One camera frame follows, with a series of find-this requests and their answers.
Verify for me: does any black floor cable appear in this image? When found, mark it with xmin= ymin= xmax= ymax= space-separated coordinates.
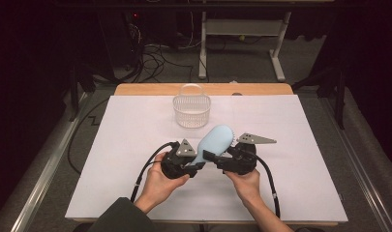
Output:
xmin=67 ymin=98 xmax=110 ymax=175

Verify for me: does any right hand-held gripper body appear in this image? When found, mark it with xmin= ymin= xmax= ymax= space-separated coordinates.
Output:
xmin=222 ymin=132 xmax=278 ymax=176

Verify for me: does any white table cover sheet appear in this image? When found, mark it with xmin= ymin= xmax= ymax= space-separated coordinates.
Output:
xmin=65 ymin=94 xmax=348 ymax=223

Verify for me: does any light blue hairbrush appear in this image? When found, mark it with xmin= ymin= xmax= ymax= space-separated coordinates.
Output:
xmin=189 ymin=124 xmax=239 ymax=167

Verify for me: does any bundle of floor cables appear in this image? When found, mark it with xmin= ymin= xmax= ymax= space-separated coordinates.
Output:
xmin=129 ymin=22 xmax=196 ymax=83

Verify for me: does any person's right hand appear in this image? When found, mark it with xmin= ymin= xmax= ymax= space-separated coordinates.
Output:
xmin=224 ymin=167 xmax=262 ymax=209

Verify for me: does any left hand-held gripper cable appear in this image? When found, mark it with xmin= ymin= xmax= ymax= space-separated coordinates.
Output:
xmin=130 ymin=141 xmax=180 ymax=203

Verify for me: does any black computer tower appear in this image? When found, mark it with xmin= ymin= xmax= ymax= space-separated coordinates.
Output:
xmin=98 ymin=9 xmax=144 ymax=71

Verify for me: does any person's left hand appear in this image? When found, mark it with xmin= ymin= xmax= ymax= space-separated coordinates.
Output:
xmin=134 ymin=152 xmax=191 ymax=214

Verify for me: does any white plastic basket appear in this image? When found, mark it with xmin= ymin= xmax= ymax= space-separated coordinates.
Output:
xmin=172 ymin=83 xmax=212 ymax=130

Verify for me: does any aluminium floor rail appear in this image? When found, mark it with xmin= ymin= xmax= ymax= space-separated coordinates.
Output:
xmin=318 ymin=96 xmax=392 ymax=232
xmin=9 ymin=93 xmax=88 ymax=232

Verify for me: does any hand-held gripper cable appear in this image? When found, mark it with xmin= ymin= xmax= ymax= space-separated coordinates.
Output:
xmin=248 ymin=150 xmax=281 ymax=219
xmin=130 ymin=141 xmax=180 ymax=203

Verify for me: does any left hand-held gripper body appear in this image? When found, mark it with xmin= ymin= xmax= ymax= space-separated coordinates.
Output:
xmin=160 ymin=138 xmax=197 ymax=180

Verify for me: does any black metal stand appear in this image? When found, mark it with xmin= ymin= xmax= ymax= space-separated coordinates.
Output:
xmin=291 ymin=64 xmax=347 ymax=130
xmin=69 ymin=61 xmax=96 ymax=122

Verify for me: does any right hand-held gripper cable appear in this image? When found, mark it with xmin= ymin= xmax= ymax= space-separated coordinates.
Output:
xmin=248 ymin=150 xmax=281 ymax=219

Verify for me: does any white metal desk frame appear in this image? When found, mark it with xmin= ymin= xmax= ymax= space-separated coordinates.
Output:
xmin=197 ymin=11 xmax=293 ymax=83

